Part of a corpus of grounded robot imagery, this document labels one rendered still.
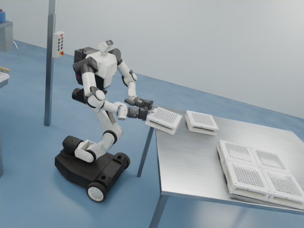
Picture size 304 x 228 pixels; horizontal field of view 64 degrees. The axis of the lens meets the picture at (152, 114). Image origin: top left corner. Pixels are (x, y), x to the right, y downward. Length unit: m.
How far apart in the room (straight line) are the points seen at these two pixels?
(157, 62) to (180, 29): 0.86
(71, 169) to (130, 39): 3.70
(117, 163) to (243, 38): 3.94
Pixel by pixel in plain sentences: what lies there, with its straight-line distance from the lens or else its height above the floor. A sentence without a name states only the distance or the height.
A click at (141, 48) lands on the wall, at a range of 5.58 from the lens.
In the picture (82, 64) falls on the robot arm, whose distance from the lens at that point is 1.89.
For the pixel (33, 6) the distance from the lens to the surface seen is 2.50.
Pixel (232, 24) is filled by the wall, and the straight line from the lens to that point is 5.50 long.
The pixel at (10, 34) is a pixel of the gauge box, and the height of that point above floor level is 1.26.
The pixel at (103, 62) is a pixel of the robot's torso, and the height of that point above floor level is 1.26.
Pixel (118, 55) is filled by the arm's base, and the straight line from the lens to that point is 2.26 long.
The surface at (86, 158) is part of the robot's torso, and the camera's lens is 2.49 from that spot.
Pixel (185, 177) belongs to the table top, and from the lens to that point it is 1.59.
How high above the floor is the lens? 1.88
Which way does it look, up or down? 28 degrees down
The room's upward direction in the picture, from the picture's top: 15 degrees clockwise
